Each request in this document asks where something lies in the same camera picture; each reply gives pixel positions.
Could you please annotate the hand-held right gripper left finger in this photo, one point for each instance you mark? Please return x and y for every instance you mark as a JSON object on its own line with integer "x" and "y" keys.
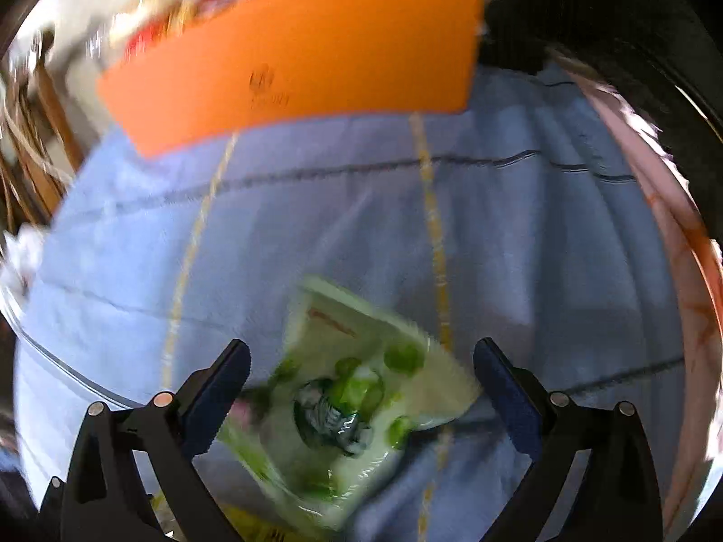
{"x": 217, "y": 395}

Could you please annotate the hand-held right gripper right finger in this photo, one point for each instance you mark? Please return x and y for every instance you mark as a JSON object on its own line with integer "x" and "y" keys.
{"x": 508, "y": 395}

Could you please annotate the green and white snack packet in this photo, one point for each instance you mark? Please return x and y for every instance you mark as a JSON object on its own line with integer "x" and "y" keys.
{"x": 350, "y": 401}

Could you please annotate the orange storage box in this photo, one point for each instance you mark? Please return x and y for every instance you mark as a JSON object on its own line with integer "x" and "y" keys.
{"x": 310, "y": 68}

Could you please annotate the red snack packet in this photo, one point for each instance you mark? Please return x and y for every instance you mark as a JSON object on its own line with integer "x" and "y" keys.
{"x": 164, "y": 17}

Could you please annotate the yellow snack packet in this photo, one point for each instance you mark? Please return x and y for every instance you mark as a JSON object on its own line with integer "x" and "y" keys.
{"x": 248, "y": 522}

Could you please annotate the blue striped blanket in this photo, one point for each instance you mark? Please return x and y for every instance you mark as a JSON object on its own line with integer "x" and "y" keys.
{"x": 339, "y": 226}

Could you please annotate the pink printed cloth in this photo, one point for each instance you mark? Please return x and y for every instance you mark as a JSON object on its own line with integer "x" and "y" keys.
{"x": 686, "y": 271}

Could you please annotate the white plastic bag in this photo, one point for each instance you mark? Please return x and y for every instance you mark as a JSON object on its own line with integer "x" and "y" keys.
{"x": 20, "y": 259}

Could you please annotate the wooden chair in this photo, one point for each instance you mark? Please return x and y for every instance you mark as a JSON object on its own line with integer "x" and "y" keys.
{"x": 48, "y": 141}

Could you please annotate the dark cloth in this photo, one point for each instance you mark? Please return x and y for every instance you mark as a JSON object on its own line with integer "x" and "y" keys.
{"x": 621, "y": 28}

